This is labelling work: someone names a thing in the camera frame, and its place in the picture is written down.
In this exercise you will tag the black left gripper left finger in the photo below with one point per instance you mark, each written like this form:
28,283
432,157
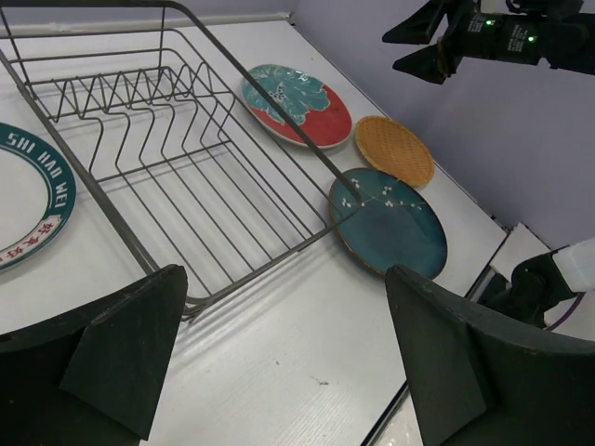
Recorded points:
93,375

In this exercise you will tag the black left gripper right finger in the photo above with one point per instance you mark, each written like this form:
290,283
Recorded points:
477,377

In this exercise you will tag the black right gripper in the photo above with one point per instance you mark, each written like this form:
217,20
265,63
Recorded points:
555,31

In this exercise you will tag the woven bamboo plate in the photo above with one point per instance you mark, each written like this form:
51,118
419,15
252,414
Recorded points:
392,148

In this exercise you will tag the red teal floral plate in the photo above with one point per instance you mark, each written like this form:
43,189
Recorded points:
313,105

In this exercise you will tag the dark teal blossom plate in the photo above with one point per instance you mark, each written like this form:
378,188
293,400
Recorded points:
389,224

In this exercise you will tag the white plate teal rim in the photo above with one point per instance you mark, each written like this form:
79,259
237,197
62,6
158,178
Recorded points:
38,195

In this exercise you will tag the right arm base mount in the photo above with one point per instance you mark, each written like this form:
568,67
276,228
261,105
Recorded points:
536,286

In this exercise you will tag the grey wire dish rack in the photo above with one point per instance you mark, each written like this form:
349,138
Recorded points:
138,97

